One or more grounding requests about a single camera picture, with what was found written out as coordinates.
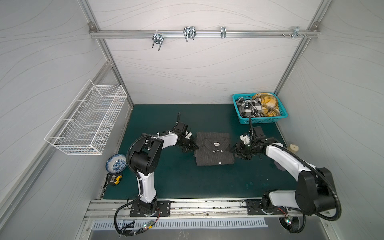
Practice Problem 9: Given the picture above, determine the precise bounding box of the dark grey striped shirt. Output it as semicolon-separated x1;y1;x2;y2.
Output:
194;132;235;167

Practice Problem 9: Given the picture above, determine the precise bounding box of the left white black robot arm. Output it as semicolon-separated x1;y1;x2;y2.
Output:
126;131;199;214

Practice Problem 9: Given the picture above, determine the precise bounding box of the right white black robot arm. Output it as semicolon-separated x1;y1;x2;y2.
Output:
231;138;342;221

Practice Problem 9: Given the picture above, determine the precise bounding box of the teal plastic basket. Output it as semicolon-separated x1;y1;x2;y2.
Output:
232;93;288;124

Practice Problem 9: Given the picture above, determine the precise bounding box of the black white plaid shirt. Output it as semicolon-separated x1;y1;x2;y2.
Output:
235;97;264;118

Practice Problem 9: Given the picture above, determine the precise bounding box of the yellow plaid shirt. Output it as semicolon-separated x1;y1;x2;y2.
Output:
252;93;281;117

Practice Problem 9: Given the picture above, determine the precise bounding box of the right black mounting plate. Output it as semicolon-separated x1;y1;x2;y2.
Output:
242;198;287;216

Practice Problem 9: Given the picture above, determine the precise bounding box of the black mounting plate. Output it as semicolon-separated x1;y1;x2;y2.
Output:
130;200;171;217
242;198;287;216

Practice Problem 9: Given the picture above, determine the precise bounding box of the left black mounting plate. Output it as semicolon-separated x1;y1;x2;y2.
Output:
130;200;171;217

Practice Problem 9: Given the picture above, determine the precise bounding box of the white ventilation grille strip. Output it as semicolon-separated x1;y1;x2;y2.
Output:
92;217;269;231

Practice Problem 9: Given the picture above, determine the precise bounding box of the blue white ceramic plate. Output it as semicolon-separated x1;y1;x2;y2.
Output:
106;154;127;174

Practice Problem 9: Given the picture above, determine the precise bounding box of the yellow black tape measure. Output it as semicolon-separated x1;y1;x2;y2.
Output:
108;173;123;186

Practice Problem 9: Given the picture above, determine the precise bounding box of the metal u-bolt clamp left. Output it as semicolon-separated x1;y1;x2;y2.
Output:
152;33;164;51

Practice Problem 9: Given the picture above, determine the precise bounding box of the metal u-bolt clamp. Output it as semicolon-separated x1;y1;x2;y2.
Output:
152;33;164;51
183;26;197;42

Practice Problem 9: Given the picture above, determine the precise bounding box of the metal u-bolt clamp middle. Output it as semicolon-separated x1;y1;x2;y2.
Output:
183;26;197;42

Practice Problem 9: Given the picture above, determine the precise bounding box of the small metal hook clamp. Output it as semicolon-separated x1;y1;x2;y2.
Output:
221;27;227;39

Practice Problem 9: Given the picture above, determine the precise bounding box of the right base cable bundle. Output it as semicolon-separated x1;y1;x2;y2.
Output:
277;209;307;235

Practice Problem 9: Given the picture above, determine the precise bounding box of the base cable bundle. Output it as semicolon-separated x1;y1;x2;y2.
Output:
113;197;161;237
277;209;307;235

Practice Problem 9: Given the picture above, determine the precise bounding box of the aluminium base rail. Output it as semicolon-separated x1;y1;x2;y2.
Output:
83;196;331;221

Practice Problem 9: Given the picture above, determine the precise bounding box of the white wire wall basket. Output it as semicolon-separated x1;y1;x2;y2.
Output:
45;80;127;156

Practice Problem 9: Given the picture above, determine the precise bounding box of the left base cable bundle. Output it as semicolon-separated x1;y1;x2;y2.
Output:
113;197;161;237

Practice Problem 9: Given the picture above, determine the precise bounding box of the metal bracket clamp right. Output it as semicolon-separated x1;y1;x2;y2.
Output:
282;27;309;39

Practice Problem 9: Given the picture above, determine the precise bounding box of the aluminium crossbar rail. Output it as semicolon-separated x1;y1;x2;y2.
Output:
90;29;321;39

